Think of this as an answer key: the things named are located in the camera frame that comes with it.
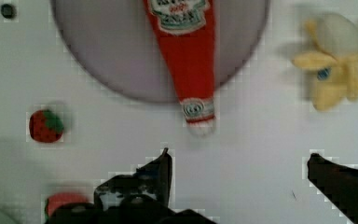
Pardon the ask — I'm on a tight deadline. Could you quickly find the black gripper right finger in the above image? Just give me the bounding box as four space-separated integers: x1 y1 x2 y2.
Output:
307 153 358 224

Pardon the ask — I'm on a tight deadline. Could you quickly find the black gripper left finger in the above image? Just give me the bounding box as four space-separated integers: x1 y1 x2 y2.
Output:
44 149 217 224

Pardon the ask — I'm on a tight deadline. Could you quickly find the red plush ketchup bottle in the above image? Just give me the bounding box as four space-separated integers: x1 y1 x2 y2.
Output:
143 0 215 136

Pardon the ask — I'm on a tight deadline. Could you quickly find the grey round plate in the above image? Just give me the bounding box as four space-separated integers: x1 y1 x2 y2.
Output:
49 0 271 104

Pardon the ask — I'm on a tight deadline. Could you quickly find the light red plush strawberry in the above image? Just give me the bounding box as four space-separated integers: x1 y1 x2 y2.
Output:
44 192 89 217

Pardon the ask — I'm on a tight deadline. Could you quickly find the small dark red strawberry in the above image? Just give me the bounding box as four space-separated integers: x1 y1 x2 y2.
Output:
29 109 64 144

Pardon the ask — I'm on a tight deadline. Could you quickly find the yellow plush banana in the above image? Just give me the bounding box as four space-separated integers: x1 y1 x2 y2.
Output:
292 13 358 111

